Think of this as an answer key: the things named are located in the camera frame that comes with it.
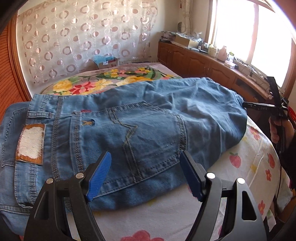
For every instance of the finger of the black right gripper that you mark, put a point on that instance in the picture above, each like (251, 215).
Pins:
(274, 90)
(261, 107)

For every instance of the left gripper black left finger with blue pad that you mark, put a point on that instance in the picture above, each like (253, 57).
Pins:
(48, 218)

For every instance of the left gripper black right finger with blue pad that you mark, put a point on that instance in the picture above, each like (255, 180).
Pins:
(241, 219)

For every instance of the blue denim jeans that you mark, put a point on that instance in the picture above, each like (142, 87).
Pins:
(144, 125)

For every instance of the right hand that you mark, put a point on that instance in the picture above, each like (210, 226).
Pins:
(281, 130)

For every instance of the white flower print sheet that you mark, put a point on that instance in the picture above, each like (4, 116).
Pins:
(171, 216)

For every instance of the pink bottle on sill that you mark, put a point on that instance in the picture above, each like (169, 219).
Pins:
(222, 54)

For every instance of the white cup on sill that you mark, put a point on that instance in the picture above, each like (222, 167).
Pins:
(212, 51)

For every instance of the wooden side cabinet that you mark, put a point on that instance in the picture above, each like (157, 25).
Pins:
(188, 63)

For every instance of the flat box on cabinet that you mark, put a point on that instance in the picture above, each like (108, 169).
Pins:
(186, 42)

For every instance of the beige side curtain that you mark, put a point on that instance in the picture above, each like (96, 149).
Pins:
(186, 6)

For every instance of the wooden slatted wardrobe door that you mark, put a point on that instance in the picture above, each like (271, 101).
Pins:
(13, 86)

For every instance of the cardboard box with blue cloth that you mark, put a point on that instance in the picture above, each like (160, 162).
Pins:
(104, 62)

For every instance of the floral bed blanket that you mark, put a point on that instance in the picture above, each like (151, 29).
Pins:
(98, 81)

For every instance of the circle pattern sheer curtain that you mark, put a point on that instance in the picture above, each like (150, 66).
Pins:
(59, 38)

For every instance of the window with wooden frame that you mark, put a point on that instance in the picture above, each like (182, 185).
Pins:
(258, 33)

